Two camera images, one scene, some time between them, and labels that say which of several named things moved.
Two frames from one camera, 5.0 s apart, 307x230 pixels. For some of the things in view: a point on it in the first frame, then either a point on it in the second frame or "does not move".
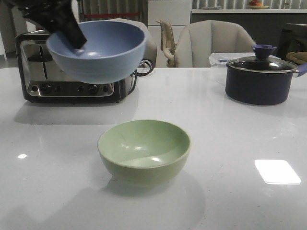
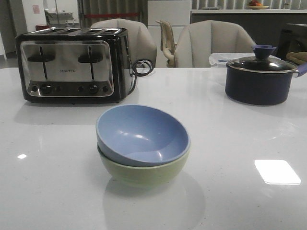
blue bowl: (114, 50) -> (142, 135)
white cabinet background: (178, 13) does not move
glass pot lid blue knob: (263, 63) does not move
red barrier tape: (110, 14) does not move
